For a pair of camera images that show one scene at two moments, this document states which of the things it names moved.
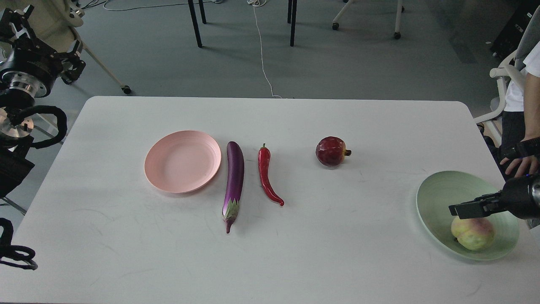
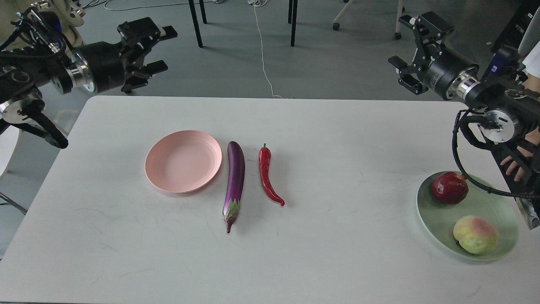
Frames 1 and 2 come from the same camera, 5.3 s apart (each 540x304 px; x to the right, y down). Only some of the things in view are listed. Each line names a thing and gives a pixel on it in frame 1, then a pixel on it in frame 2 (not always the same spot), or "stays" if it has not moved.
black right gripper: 516,198 to 444,70
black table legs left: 191,5 stays
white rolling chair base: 400,8 stays
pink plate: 182,161 stays
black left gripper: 20,51 to 109,63
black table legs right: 292,13 stays
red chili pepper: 264,158 stays
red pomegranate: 331,151 to 449,188
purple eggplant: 235,164 stays
